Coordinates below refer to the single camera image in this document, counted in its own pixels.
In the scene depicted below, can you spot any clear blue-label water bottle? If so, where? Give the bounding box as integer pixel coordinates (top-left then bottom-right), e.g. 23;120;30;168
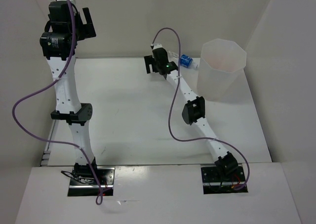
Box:
167;51;198;70

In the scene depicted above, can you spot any translucent white plastic bin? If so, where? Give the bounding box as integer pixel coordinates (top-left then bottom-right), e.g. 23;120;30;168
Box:
197;39;247;101

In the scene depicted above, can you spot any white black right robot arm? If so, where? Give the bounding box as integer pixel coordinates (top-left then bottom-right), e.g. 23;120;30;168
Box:
144;44;238;181

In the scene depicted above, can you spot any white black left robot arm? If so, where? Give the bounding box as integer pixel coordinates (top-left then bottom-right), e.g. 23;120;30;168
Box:
39;0;99;184

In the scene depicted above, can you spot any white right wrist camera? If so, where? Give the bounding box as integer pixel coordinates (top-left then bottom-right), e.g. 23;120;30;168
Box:
150;43;163;50

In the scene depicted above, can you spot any aluminium table edge rail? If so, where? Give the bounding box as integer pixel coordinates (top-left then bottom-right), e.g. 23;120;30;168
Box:
40;120;58;167

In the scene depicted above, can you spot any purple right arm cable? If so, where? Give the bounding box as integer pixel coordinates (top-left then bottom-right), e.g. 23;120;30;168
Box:
151;28;250;191

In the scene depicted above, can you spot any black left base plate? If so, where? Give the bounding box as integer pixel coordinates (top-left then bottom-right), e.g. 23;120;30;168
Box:
62;167;115;197

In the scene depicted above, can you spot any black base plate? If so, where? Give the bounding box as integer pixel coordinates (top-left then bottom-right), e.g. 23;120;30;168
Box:
201;166;248;194
62;167;115;197

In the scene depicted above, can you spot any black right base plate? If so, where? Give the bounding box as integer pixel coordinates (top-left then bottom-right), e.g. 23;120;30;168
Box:
201;166;248;194

